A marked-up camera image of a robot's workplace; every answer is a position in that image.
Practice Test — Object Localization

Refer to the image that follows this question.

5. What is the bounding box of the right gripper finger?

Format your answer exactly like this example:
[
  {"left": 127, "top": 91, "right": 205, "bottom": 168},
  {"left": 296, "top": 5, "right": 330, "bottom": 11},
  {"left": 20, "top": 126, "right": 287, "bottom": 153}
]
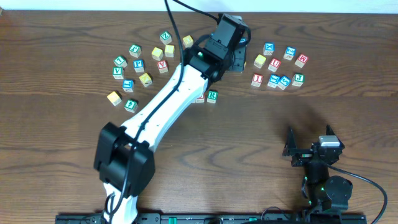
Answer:
[
  {"left": 282, "top": 126, "right": 297, "bottom": 156},
  {"left": 326, "top": 124, "right": 345, "bottom": 149}
]

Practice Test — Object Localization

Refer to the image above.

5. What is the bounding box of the red I block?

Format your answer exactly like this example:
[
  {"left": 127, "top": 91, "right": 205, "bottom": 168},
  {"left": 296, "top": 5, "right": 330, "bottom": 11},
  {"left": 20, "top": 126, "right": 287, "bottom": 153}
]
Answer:
[{"left": 251, "top": 73, "right": 264, "bottom": 88}]

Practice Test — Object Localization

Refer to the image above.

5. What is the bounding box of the green R block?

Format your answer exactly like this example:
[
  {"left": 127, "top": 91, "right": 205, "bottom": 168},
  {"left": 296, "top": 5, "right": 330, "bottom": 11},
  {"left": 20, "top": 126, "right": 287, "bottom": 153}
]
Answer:
[{"left": 207, "top": 90, "right": 218, "bottom": 104}]

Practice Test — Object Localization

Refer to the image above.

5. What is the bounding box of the red u block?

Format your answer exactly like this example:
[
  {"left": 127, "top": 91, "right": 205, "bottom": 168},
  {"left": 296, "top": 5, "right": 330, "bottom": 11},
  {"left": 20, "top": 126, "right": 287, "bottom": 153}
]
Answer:
[
  {"left": 195, "top": 94, "right": 205, "bottom": 103},
  {"left": 268, "top": 58, "right": 281, "bottom": 72}
]

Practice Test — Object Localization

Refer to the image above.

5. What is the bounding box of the blue P block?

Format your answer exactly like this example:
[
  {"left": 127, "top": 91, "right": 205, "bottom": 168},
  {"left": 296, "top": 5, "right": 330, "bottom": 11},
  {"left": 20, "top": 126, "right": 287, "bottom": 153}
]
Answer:
[{"left": 133, "top": 59, "right": 145, "bottom": 73}]

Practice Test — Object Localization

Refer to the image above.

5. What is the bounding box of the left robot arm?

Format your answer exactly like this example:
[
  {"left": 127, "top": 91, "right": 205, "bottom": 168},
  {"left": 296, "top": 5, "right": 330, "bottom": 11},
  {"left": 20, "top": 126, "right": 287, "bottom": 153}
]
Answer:
[{"left": 93, "top": 14, "right": 251, "bottom": 223}]

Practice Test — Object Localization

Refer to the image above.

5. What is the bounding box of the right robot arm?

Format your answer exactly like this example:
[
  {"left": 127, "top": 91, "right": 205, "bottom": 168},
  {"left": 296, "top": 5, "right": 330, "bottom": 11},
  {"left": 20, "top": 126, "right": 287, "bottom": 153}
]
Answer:
[{"left": 282, "top": 125, "right": 353, "bottom": 222}]

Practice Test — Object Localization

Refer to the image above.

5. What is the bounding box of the yellow block right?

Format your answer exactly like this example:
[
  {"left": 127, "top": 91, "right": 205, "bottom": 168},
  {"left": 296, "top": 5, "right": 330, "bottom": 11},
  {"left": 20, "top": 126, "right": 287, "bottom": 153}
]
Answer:
[{"left": 253, "top": 54, "right": 267, "bottom": 68}]

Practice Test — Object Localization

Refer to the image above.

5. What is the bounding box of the blue X block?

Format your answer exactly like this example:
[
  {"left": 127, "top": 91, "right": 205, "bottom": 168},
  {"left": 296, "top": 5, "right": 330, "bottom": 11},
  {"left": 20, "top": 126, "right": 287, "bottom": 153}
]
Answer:
[{"left": 263, "top": 42, "right": 275, "bottom": 55}]

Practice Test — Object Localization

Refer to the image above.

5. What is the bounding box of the blue T block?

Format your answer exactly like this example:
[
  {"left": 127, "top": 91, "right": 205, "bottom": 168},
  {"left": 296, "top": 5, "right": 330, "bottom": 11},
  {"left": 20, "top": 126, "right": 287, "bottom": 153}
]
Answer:
[{"left": 267, "top": 74, "right": 280, "bottom": 88}]

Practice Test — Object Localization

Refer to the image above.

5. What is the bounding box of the yellow block top centre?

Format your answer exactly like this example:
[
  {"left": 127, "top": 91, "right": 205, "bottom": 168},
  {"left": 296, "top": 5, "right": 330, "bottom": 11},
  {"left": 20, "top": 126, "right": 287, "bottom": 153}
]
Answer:
[{"left": 182, "top": 35, "right": 194, "bottom": 48}]

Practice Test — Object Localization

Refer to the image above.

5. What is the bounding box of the blue Z block right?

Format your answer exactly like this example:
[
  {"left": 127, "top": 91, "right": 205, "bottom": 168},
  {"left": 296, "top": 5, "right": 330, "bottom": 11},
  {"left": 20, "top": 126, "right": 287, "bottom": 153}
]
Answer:
[{"left": 283, "top": 47, "right": 296, "bottom": 60}]

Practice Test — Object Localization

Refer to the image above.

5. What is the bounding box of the blue S block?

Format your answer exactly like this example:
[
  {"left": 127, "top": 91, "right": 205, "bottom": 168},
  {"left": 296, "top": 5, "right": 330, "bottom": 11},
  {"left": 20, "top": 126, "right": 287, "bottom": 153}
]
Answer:
[{"left": 277, "top": 75, "right": 291, "bottom": 90}]

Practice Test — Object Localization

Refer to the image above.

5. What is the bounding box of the green J block right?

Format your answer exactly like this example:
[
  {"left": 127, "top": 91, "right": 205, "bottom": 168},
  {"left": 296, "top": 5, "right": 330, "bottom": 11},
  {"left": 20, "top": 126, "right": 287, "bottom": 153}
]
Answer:
[{"left": 292, "top": 73, "right": 305, "bottom": 87}]

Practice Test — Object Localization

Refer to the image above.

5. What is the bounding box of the green j block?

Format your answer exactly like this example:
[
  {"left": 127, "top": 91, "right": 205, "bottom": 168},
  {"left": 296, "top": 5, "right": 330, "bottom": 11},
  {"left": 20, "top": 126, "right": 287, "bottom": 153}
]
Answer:
[
  {"left": 129, "top": 44, "right": 142, "bottom": 58},
  {"left": 292, "top": 73, "right": 305, "bottom": 87}
]

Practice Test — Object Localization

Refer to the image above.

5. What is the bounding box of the red M block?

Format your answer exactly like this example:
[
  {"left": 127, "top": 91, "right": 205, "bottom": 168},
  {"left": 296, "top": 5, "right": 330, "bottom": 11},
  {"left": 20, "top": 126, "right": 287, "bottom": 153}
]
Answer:
[{"left": 295, "top": 54, "right": 308, "bottom": 68}]

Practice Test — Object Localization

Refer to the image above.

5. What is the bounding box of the yellow block beside Z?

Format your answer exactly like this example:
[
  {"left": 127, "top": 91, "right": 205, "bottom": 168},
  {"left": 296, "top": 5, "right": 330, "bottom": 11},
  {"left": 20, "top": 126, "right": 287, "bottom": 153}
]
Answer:
[{"left": 164, "top": 45, "right": 175, "bottom": 58}]

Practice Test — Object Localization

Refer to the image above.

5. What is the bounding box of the green Z block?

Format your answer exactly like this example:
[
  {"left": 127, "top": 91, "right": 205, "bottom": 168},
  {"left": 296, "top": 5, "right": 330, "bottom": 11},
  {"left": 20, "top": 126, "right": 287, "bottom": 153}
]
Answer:
[{"left": 160, "top": 31, "right": 172, "bottom": 45}]

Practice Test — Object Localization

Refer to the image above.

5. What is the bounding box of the red A block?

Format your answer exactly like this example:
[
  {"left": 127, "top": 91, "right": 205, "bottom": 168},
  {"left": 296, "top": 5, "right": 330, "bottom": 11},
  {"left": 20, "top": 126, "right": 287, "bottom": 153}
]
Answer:
[{"left": 157, "top": 60, "right": 169, "bottom": 73}]

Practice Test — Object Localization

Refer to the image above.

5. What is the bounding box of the yellow block left of centre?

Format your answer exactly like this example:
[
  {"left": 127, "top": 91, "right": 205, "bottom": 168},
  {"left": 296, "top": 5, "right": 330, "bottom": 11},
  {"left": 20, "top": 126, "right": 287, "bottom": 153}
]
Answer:
[{"left": 151, "top": 47, "right": 164, "bottom": 61}]

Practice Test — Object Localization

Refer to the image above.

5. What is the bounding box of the yellow block near P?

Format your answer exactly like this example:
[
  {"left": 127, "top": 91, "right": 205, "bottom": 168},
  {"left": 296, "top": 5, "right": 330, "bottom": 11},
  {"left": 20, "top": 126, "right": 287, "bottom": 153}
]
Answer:
[{"left": 139, "top": 73, "right": 153, "bottom": 87}]

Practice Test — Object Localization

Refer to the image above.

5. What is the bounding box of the green J block left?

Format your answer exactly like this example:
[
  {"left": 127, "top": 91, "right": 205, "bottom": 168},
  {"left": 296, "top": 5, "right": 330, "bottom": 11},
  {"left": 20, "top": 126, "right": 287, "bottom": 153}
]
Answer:
[{"left": 129, "top": 44, "right": 142, "bottom": 58}]

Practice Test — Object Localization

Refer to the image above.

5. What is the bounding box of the green L block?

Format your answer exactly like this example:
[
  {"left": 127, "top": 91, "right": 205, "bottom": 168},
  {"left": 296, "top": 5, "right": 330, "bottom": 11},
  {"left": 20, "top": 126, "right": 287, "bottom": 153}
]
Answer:
[{"left": 113, "top": 55, "right": 127, "bottom": 68}]

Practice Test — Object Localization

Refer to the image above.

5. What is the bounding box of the green 4 block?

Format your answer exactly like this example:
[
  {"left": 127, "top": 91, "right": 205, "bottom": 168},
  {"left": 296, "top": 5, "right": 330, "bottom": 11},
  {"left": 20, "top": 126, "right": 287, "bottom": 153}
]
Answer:
[{"left": 124, "top": 100, "right": 138, "bottom": 113}]

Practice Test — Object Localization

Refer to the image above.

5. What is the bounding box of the green V block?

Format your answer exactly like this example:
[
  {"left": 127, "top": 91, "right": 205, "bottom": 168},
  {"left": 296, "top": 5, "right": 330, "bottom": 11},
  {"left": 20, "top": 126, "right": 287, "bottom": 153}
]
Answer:
[{"left": 113, "top": 67, "right": 124, "bottom": 80}]

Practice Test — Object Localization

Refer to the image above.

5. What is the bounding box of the yellow block far left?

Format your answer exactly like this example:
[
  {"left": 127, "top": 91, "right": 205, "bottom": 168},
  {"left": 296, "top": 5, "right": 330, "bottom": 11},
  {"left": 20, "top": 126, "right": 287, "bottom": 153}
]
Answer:
[{"left": 107, "top": 91, "right": 122, "bottom": 106}]

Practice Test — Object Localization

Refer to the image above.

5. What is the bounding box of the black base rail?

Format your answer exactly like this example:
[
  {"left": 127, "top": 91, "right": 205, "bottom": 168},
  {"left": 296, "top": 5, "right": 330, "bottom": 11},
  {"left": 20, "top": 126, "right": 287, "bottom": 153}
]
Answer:
[{"left": 55, "top": 212, "right": 368, "bottom": 224}]

